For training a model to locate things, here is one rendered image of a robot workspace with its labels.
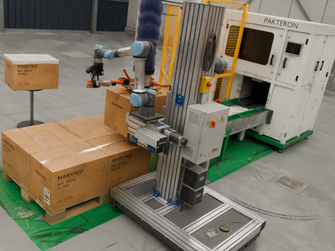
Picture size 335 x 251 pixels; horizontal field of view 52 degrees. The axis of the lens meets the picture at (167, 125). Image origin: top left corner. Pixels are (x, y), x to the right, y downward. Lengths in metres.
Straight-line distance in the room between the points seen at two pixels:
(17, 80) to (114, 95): 1.74
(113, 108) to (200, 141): 1.12
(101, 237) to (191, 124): 1.27
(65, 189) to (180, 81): 1.40
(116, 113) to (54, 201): 1.04
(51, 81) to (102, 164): 2.02
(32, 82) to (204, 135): 2.84
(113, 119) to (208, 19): 1.46
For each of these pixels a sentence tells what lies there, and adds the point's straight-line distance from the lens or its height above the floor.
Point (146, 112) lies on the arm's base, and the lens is 3.04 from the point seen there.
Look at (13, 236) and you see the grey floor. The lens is 3.31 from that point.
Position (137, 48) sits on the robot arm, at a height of 1.63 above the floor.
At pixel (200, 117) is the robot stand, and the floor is 1.17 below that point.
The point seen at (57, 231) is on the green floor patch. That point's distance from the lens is 3.31.
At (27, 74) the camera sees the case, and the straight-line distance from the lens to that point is 4.93.
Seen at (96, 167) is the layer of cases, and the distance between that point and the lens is 3.35.
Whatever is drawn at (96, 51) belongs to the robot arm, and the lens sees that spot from 3.19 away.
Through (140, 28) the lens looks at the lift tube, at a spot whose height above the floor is 1.72.
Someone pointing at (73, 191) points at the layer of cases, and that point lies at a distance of 3.32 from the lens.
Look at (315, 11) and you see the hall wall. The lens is 12.21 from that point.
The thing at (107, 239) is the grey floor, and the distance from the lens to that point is 3.22.
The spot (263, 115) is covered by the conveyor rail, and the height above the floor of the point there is 0.54.
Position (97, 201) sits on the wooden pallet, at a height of 0.03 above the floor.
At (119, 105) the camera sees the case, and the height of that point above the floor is 0.96.
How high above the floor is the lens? 2.06
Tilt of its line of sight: 21 degrees down
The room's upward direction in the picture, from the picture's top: 8 degrees clockwise
